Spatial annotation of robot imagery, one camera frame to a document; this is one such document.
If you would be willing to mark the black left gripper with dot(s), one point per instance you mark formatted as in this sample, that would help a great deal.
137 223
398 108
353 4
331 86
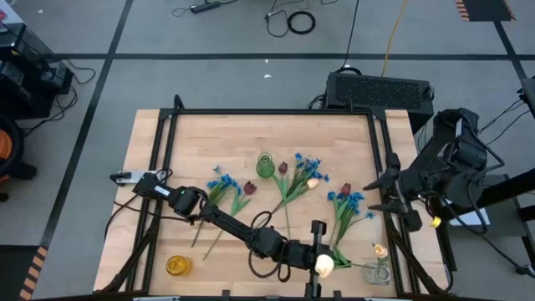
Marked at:
303 256

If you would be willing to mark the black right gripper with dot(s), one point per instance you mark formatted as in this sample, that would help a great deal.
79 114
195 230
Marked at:
411 186

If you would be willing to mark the cream artificial tulip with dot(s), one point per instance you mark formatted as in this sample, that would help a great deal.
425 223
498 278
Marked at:
380 251
324 265
312 183

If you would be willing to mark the blue artificial flower spray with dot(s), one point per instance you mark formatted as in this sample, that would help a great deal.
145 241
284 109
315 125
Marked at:
311 165
225 180
355 200

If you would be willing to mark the dark red artificial tulip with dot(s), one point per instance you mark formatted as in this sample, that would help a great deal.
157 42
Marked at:
250 188
283 168
345 189

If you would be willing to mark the green glass vase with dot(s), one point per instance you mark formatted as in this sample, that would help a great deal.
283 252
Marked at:
265 169

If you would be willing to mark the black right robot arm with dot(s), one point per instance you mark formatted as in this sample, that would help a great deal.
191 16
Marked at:
455 167

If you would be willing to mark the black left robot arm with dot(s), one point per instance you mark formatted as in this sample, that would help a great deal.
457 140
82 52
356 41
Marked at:
234 226

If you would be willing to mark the clear glass vase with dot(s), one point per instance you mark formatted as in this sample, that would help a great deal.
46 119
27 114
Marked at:
372 276

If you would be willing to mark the yellow glass vase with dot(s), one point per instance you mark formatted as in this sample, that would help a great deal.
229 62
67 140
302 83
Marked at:
179 266

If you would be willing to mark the white paper sign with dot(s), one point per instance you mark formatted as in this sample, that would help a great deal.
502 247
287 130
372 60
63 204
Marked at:
476 217

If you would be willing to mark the black computer case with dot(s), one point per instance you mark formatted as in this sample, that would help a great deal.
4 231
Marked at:
376 92

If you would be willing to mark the black metal stand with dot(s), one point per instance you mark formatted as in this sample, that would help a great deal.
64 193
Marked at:
518 180

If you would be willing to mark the hazard striped floor mat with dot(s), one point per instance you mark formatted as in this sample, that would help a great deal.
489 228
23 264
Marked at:
16 271
485 10

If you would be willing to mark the black power strip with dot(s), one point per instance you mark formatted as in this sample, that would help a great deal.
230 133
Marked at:
205 7

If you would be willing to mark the black equipment cart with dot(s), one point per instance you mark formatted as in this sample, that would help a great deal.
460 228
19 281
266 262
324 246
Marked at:
25 92

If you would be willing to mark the black aluminium table frame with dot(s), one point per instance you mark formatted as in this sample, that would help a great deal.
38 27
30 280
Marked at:
271 111

